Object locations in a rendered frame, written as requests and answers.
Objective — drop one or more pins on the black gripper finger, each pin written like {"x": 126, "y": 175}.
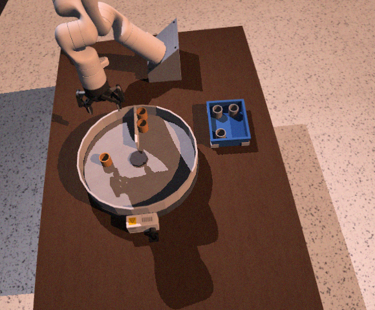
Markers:
{"x": 87, "y": 103}
{"x": 117, "y": 99}

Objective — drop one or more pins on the grey metal bushing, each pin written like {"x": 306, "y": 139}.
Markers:
{"x": 233, "y": 110}
{"x": 217, "y": 111}
{"x": 220, "y": 132}

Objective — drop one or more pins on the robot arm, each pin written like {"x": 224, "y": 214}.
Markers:
{"x": 76, "y": 37}

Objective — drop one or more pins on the blue open-top crate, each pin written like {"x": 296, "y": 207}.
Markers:
{"x": 237, "y": 129}

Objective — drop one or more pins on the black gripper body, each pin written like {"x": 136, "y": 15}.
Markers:
{"x": 105, "y": 89}

